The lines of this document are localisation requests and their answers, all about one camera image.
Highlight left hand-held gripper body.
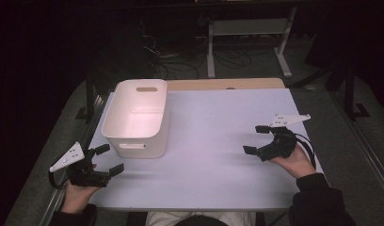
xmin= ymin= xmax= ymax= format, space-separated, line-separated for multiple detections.
xmin=48 ymin=140 xmax=113 ymax=188

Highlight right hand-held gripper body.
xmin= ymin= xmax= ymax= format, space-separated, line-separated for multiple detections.
xmin=256 ymin=113 xmax=312 ymax=163

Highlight white plastic storage bin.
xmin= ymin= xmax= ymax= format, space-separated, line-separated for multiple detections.
xmin=101 ymin=78 xmax=170 ymax=159

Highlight person's left hand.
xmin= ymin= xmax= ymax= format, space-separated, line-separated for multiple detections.
xmin=60 ymin=181 xmax=102 ymax=216

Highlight person's right hand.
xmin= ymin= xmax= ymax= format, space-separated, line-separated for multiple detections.
xmin=269 ymin=144 xmax=317 ymax=180

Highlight black metal stand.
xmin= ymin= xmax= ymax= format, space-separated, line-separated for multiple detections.
xmin=74 ymin=73 xmax=101 ymax=124
xmin=289 ymin=57 xmax=372 ymax=122

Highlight person's torso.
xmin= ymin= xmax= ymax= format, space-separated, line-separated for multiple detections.
xmin=125 ymin=211 xmax=266 ymax=226

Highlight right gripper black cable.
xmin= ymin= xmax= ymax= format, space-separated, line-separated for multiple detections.
xmin=294 ymin=133 xmax=317 ymax=170

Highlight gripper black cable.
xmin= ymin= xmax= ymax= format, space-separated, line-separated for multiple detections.
xmin=294 ymin=133 xmax=317 ymax=170
xmin=47 ymin=169 xmax=70 ymax=190

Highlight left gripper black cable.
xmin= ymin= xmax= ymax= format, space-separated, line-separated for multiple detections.
xmin=47 ymin=169 xmax=70 ymax=190

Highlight white metal desk frame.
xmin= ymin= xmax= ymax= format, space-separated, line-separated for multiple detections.
xmin=206 ymin=6 xmax=298 ymax=79

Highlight black floor cables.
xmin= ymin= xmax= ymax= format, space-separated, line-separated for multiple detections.
xmin=138 ymin=15 xmax=255 ymax=80

